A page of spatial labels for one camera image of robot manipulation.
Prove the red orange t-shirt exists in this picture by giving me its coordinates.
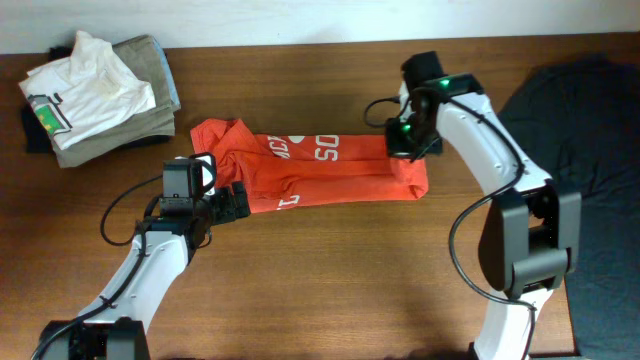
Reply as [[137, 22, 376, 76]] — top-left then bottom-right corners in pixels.
[[190, 119, 429, 213]]

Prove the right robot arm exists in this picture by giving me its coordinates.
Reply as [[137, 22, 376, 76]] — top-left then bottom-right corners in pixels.
[[385, 51, 581, 359]]

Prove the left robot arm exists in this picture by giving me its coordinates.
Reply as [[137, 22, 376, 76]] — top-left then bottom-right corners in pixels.
[[32, 153, 251, 359]]

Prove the light blue folded garment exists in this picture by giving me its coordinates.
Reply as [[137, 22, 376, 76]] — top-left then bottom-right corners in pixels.
[[151, 37, 181, 112]]

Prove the dark navy garment pile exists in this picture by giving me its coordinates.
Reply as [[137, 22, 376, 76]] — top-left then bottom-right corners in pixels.
[[499, 57, 639, 359]]

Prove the olive folded garment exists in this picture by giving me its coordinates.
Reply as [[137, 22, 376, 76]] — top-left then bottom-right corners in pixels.
[[49, 34, 177, 170]]

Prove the black folded garment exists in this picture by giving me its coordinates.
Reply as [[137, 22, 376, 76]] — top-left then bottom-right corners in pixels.
[[21, 46, 170, 154]]

